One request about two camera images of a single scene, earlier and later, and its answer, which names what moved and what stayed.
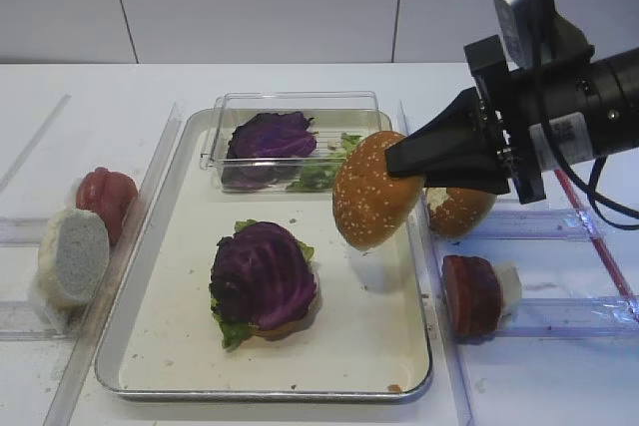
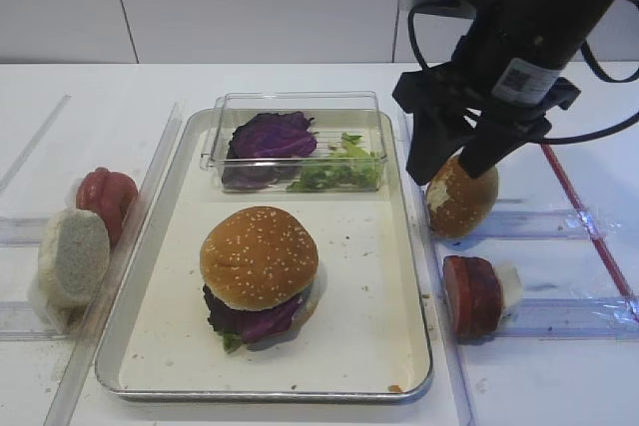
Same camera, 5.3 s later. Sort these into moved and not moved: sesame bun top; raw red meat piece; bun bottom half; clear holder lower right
Moved: sesame bun top
Not moved: bun bottom half; clear holder lower right; raw red meat piece
